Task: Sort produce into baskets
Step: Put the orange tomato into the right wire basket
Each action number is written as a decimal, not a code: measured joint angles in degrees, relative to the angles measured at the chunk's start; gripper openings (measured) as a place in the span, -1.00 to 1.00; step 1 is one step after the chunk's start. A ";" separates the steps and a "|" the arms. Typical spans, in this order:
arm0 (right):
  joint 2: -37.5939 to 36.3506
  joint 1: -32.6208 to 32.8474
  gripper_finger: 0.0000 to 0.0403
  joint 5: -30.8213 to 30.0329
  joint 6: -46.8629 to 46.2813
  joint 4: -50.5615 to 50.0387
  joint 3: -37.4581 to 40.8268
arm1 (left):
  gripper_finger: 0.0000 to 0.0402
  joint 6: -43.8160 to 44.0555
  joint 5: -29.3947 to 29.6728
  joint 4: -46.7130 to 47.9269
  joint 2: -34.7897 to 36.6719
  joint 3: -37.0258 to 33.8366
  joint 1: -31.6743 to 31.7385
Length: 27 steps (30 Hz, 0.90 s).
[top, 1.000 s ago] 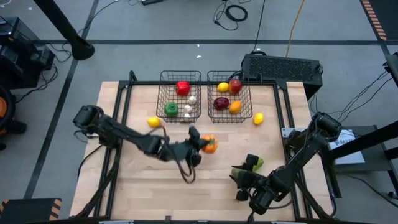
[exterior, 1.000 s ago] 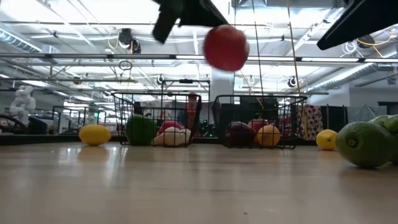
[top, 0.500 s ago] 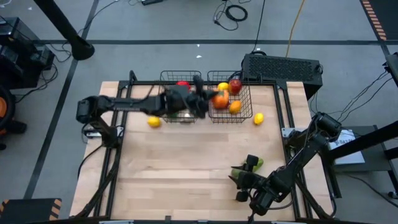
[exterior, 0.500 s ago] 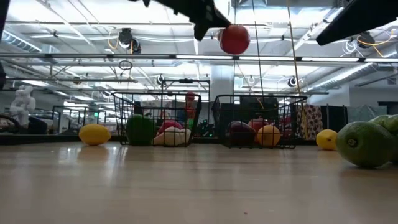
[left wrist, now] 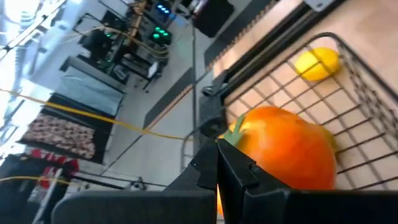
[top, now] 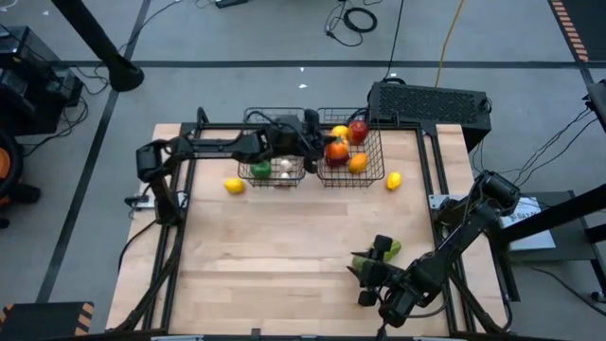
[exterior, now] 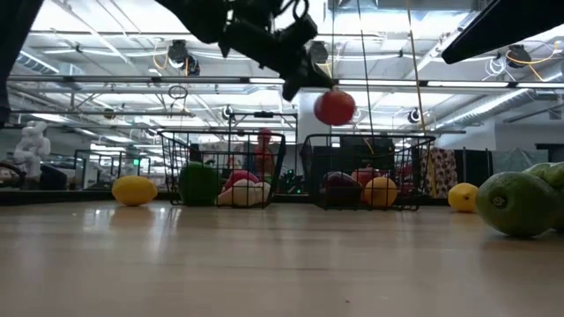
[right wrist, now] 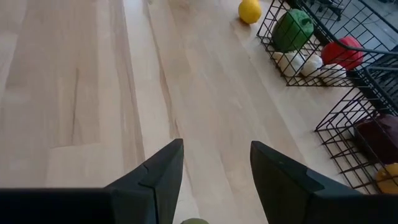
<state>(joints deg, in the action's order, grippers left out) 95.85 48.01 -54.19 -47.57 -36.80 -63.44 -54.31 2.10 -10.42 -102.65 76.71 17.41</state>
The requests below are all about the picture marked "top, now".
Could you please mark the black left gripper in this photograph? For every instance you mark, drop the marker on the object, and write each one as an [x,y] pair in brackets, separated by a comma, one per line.
[289,139]

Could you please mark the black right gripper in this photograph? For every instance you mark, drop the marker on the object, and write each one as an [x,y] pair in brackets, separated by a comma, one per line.
[381,274]

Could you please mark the orange-red persimmon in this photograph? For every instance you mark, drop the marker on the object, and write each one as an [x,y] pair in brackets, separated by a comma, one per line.
[338,150]

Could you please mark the yellow lemon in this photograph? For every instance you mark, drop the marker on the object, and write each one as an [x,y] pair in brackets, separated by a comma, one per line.
[341,131]
[394,181]
[234,185]

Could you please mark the orange fruit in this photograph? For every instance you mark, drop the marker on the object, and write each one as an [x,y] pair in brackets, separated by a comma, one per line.
[358,163]

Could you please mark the red apple with stem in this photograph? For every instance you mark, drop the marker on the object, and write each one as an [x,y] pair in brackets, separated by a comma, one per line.
[358,131]

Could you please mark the white garlic bulb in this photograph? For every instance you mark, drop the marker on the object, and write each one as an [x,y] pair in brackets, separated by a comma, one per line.
[284,177]
[286,165]

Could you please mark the green bell pepper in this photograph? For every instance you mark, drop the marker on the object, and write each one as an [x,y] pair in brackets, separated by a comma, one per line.
[261,170]

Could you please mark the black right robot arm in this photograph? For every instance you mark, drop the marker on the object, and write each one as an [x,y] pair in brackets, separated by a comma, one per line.
[454,251]

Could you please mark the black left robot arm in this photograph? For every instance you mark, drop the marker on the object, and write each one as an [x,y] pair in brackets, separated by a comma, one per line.
[213,148]

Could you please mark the black perforated computer case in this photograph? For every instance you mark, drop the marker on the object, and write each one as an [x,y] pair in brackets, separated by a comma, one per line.
[426,106]

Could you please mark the black power strip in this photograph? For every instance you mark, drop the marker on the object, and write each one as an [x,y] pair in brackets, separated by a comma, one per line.
[232,3]

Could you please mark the white printed paper sheet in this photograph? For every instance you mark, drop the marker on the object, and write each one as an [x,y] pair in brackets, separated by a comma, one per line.
[535,232]

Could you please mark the black side table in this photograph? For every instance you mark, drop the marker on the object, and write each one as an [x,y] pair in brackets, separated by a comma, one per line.
[568,256]

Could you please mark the black pole with round base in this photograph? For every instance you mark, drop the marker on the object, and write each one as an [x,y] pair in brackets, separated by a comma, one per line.
[124,73]

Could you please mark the black mat with orange stripes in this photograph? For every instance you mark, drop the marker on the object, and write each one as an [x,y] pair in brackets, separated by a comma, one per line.
[592,23]

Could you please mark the black equipment rack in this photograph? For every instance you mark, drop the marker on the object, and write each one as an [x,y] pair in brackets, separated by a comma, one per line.
[28,85]

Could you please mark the orange and black machine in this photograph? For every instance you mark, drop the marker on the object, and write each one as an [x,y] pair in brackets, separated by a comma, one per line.
[5,163]

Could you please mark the black box with hazard stripes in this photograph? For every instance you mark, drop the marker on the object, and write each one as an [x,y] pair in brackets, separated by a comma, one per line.
[42,322]

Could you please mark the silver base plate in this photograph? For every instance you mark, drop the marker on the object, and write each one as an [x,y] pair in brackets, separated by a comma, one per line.
[438,201]
[142,201]

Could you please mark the black metal rig frame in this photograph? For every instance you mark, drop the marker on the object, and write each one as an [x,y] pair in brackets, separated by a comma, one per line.
[218,126]

